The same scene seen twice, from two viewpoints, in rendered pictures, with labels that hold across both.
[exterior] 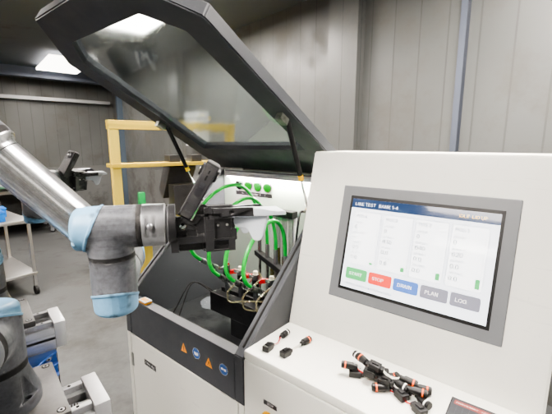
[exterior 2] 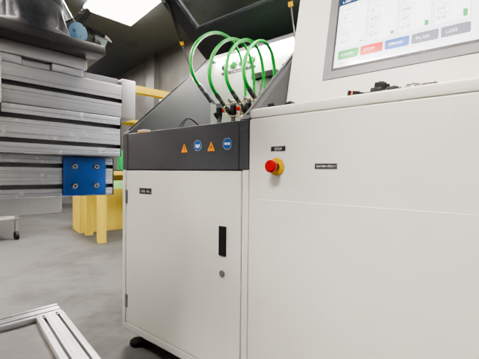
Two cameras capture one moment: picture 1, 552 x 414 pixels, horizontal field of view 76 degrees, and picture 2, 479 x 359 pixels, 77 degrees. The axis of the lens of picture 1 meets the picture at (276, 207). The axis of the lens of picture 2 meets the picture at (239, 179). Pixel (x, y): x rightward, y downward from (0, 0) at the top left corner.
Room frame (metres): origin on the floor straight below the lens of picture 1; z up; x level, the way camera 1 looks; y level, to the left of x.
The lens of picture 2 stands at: (0.00, 0.17, 0.78)
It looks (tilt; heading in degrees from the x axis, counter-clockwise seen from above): 1 degrees down; 357
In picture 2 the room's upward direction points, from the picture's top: 1 degrees clockwise
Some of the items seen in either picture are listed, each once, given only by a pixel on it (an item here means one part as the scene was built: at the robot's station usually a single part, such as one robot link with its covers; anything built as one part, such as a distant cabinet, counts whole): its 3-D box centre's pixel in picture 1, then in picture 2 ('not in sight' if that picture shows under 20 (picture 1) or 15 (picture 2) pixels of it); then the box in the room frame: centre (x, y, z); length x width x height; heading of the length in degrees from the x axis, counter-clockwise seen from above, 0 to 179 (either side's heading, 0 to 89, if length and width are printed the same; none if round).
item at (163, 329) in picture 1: (179, 339); (178, 149); (1.19, 0.35, 0.87); 0.62 x 0.04 x 0.16; 50
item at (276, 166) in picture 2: not in sight; (273, 166); (0.87, 0.03, 0.80); 0.05 x 0.04 x 0.05; 50
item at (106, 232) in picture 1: (108, 228); not in sight; (0.59, 0.29, 1.43); 0.11 x 0.08 x 0.09; 105
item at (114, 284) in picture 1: (116, 278); not in sight; (0.61, 0.29, 1.34); 0.11 x 0.08 x 0.11; 15
